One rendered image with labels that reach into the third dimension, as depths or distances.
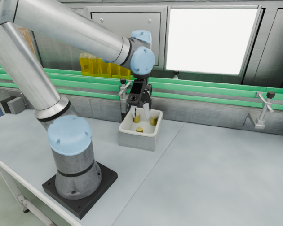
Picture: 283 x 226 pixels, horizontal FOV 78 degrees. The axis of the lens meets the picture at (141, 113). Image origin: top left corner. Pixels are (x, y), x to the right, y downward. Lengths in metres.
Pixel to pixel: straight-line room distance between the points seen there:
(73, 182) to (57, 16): 0.44
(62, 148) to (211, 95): 0.73
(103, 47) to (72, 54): 0.90
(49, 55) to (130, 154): 0.98
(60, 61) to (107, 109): 0.60
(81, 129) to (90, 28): 0.26
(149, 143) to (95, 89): 0.42
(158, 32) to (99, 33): 0.64
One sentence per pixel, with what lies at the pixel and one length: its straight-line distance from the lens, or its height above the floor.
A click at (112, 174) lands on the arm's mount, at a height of 0.78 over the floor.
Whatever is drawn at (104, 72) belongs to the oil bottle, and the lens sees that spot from 1.04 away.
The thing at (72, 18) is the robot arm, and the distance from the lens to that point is 0.43.
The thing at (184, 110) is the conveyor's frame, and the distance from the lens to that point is 0.98.
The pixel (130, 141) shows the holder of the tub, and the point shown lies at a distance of 0.80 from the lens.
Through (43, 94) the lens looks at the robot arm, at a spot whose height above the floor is 1.09.
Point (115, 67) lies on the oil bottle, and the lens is 1.00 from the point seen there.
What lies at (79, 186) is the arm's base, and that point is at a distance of 0.61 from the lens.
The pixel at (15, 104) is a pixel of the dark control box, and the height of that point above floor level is 0.81.
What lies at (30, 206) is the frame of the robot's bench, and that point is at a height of 0.20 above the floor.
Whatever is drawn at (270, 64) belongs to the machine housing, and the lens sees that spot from 1.18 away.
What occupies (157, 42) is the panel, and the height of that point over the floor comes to 1.14.
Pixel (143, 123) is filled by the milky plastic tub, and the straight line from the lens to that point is 0.94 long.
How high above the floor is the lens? 1.30
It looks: 31 degrees down
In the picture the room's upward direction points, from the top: straight up
